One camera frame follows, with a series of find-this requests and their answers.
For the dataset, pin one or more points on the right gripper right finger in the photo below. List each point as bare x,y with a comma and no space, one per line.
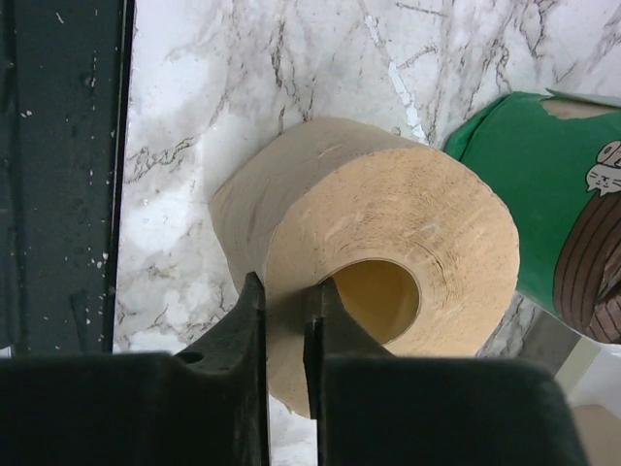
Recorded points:
372,407

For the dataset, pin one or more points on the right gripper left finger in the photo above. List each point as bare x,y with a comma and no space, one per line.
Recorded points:
206,405

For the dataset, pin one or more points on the tan paper roll front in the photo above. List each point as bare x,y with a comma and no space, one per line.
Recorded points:
424,253

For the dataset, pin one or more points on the brown roll green wrapper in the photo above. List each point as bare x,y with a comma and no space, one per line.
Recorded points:
554,159

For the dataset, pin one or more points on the white two-tier shelf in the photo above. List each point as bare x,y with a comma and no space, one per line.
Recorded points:
587,371

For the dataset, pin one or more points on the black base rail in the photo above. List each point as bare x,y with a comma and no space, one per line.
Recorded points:
65,72

